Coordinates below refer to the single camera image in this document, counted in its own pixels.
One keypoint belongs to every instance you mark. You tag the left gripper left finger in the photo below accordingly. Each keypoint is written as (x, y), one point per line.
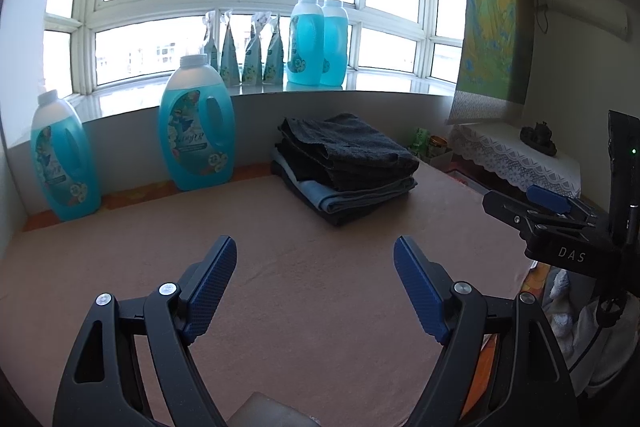
(202, 287)

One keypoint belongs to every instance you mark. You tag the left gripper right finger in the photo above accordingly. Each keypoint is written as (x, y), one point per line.
(427, 285)

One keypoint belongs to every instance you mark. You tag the grey houndstooth pants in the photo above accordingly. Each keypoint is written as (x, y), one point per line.
(343, 152)

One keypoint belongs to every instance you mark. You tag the right hand in white glove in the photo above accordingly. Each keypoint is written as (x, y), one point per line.
(568, 308)

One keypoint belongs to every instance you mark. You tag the dark figurine ornament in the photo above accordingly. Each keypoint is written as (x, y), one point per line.
(539, 138)

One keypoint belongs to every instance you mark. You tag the white lace tablecloth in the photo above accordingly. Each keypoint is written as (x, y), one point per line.
(497, 148)

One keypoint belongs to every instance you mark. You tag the folded dark navy garment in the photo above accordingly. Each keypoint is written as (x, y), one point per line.
(337, 219)

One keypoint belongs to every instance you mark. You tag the folded light blue garment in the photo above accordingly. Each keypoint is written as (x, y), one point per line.
(330, 200)

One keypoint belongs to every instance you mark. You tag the round tin can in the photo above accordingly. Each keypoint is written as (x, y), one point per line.
(437, 146)

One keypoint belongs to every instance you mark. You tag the green small box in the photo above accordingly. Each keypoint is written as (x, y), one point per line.
(419, 144)

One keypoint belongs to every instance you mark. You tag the large blue detergent bottle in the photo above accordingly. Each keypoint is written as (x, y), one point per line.
(196, 126)

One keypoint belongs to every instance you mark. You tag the blue detergent bottle far left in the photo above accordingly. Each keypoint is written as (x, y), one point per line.
(62, 158)

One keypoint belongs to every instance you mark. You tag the refill pouch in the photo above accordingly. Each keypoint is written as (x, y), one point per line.
(228, 66)
(209, 44)
(252, 66)
(274, 65)

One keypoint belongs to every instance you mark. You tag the white air conditioner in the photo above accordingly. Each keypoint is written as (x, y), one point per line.
(608, 15)

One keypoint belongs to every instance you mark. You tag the blue bottle on sill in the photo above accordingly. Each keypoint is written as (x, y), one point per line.
(305, 43)
(335, 43)

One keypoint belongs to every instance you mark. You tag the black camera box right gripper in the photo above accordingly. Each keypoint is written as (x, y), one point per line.
(623, 149)

